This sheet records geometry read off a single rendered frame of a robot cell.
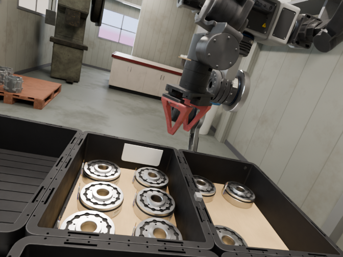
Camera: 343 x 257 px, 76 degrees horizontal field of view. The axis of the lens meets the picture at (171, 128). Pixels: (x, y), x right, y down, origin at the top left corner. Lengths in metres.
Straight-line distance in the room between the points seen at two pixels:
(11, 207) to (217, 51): 0.51
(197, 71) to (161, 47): 7.48
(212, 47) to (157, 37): 7.54
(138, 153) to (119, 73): 5.19
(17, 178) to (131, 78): 5.32
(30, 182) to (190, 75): 0.47
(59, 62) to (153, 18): 3.53
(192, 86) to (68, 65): 5.37
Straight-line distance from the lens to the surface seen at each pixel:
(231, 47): 0.38
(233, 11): 0.46
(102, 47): 8.90
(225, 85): 1.01
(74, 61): 5.74
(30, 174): 0.69
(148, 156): 0.73
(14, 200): 0.61
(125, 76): 5.86
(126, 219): 0.57
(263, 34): 1.06
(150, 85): 5.92
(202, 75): 0.44
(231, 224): 0.68
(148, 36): 7.88
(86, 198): 0.56
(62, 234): 0.39
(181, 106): 0.42
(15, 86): 3.74
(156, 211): 0.56
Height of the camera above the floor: 1.21
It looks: 18 degrees down
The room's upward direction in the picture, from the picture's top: 16 degrees clockwise
